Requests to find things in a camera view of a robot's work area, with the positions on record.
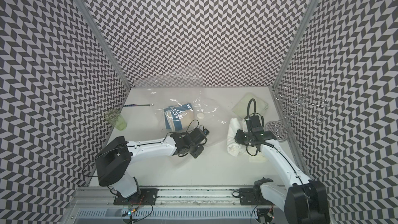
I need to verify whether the white towel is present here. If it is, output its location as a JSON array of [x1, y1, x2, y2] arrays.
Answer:
[[249, 154, 268, 163], [227, 118, 247, 157]]

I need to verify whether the blue and cream towel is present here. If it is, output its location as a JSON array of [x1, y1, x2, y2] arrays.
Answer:
[[163, 103, 194, 132]]

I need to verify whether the clear plastic vacuum bag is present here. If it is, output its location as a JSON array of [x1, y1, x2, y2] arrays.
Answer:
[[134, 74, 233, 147]]

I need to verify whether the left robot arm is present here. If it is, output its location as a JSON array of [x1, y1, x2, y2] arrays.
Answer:
[[94, 127, 210, 198]]

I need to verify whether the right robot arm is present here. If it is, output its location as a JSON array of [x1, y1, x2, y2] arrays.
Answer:
[[235, 114, 331, 224]]

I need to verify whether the white vacuum bag valve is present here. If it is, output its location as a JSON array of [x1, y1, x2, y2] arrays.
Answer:
[[197, 113, 205, 119]]

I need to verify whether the pale green folded cloth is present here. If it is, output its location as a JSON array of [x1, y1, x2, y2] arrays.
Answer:
[[231, 92, 269, 120]]

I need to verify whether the purple toothbrush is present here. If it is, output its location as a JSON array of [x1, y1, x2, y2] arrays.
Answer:
[[123, 104, 154, 107]]

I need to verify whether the green plastic cup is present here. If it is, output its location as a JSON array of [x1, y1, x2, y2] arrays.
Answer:
[[104, 109, 127, 131]]

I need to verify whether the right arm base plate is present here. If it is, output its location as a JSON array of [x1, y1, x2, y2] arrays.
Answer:
[[238, 188, 273, 206]]

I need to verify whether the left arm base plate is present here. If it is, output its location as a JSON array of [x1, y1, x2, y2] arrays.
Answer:
[[114, 188, 159, 206]]

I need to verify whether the aluminium frame rail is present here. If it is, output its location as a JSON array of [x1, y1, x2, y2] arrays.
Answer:
[[66, 186, 277, 209]]

